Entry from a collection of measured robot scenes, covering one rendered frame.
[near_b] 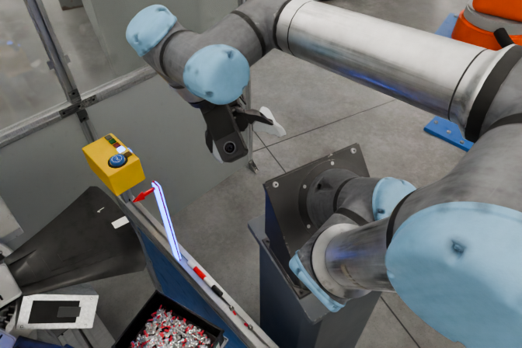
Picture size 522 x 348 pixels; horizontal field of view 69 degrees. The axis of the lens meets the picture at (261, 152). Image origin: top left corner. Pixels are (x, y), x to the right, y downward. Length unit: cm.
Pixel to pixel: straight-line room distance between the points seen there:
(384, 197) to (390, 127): 231
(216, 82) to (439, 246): 32
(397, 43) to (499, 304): 26
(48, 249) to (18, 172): 78
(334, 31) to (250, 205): 193
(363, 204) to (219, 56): 38
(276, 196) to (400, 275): 54
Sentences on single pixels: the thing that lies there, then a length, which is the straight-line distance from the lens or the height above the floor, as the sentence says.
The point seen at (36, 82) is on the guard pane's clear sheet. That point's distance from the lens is 150.
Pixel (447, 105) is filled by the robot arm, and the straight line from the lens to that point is 41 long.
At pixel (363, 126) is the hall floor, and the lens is 293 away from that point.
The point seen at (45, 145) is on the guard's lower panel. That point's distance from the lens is 161.
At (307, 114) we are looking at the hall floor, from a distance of 296.
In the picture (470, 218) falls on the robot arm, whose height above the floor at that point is 166.
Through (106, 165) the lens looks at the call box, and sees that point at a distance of 116.
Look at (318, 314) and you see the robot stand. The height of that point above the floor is 100.
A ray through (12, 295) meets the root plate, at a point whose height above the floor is 118.
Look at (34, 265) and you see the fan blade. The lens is 88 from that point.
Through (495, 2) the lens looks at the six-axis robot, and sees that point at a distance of 391.
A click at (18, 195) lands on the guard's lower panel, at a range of 170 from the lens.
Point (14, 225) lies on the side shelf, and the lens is 143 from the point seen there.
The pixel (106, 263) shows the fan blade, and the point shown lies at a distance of 86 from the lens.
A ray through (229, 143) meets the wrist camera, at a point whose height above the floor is 141.
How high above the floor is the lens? 186
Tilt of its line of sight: 45 degrees down
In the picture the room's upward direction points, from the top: straight up
